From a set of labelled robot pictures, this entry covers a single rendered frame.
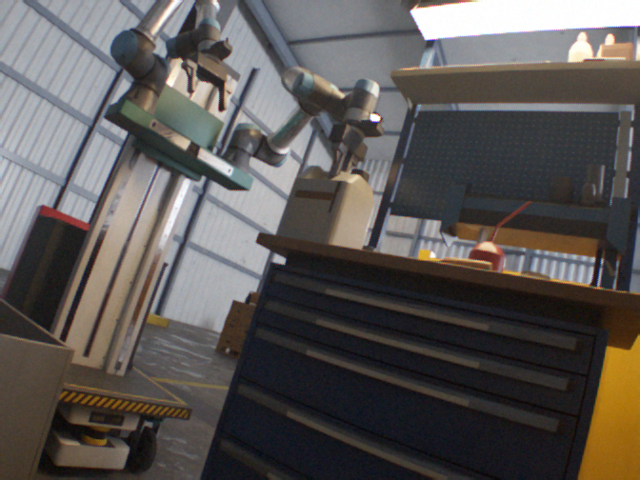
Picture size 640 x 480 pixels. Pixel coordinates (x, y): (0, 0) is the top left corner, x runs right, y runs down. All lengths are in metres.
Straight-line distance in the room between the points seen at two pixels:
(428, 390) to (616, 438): 1.25
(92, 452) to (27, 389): 0.84
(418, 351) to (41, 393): 0.72
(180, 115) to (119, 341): 0.97
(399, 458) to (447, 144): 1.12
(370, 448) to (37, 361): 0.64
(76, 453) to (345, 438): 1.06
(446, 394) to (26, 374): 0.77
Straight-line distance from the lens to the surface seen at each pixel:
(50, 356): 0.96
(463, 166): 1.60
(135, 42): 1.73
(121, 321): 2.01
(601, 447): 2.02
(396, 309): 0.92
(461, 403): 0.86
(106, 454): 1.80
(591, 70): 1.50
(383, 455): 0.91
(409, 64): 12.04
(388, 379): 0.91
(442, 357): 0.87
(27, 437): 1.01
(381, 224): 1.61
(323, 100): 1.39
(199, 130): 2.04
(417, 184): 1.63
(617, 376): 2.02
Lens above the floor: 0.74
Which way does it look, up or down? 14 degrees up
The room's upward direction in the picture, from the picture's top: 18 degrees clockwise
